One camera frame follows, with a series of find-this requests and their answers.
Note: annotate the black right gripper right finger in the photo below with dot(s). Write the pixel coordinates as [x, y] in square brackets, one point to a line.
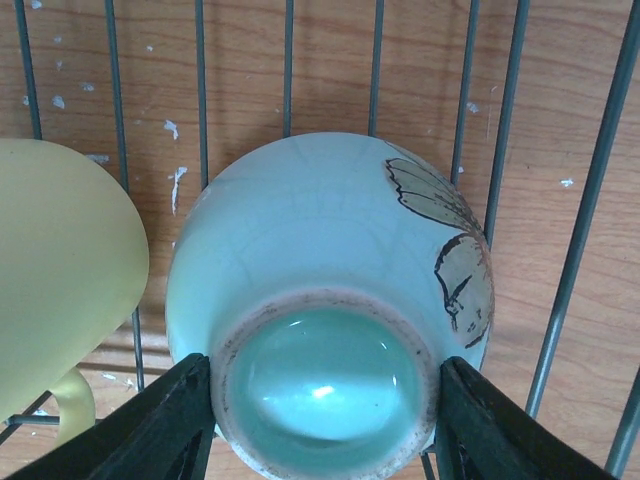
[482, 434]

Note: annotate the dark wire dish rack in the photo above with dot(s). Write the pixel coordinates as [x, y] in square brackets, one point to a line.
[506, 95]

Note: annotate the yellow mug white inside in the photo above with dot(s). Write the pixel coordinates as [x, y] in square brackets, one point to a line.
[74, 267]

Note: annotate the light green ceramic bowl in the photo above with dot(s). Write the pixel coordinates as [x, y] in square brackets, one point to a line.
[327, 276]

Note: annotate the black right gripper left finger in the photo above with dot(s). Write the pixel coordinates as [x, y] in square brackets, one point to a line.
[164, 432]

